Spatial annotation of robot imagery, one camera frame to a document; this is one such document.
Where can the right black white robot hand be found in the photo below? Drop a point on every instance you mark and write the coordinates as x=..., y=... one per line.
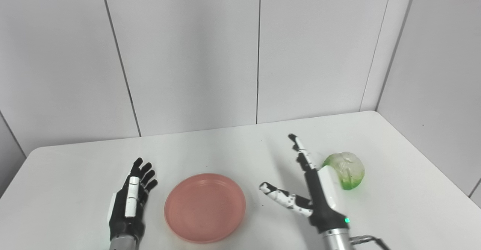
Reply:
x=319, y=201

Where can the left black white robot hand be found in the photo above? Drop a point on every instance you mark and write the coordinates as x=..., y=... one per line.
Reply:
x=127, y=208

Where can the green white cabbage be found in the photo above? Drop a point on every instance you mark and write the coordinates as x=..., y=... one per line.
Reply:
x=347, y=171

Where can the pink plate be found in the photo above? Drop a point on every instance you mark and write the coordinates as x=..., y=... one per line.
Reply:
x=205, y=208

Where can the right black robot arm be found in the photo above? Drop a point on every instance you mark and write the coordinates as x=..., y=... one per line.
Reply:
x=336, y=240

